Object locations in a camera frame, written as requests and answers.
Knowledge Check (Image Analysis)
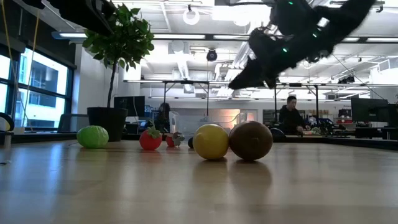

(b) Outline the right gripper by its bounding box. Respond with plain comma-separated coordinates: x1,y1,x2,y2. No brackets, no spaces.
228,0,335,90

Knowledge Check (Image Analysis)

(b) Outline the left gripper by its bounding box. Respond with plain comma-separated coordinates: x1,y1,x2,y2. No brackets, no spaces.
21,0,116,35

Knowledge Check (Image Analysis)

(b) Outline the brown kiwi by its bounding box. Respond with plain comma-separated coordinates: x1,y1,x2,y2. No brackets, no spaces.
229,121,274,161

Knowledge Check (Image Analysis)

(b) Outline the yellow lemon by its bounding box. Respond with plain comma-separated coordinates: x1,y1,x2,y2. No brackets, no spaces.
192,123,230,161

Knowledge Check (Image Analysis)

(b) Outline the small red strawberry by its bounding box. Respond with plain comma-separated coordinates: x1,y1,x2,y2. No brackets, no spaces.
165,131,186,148

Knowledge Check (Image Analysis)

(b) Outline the green lime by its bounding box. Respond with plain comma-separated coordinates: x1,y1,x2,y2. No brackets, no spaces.
76,125,109,149

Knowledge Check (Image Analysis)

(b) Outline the red tomato fruit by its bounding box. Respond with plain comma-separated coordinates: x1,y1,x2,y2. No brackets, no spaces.
139,120,163,151

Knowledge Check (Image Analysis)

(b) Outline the green potted plant black pot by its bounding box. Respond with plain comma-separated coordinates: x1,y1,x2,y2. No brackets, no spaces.
82,2,155,142

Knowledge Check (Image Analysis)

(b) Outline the person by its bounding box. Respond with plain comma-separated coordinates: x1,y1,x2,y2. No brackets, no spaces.
154,102,172,133
277,95,312,135

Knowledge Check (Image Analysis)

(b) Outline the overhead light bar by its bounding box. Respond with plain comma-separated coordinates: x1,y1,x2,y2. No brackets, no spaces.
51,30,398,44

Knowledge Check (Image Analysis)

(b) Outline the black computer monitor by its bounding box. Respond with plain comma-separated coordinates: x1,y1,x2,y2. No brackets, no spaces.
351,98,389,123
113,95,146,118

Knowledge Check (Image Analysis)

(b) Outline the large glass window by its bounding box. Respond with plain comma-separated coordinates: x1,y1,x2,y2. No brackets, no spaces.
0,46,75,131

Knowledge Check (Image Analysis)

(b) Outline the grey chair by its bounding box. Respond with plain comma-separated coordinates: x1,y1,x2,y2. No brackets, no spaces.
57,113,90,134

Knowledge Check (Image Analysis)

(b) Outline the black workstation frame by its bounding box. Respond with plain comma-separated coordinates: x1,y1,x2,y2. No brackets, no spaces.
273,82,320,113
161,80,211,125

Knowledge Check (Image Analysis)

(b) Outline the white ring lamp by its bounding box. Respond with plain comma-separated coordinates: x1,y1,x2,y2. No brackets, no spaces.
182,6,200,26

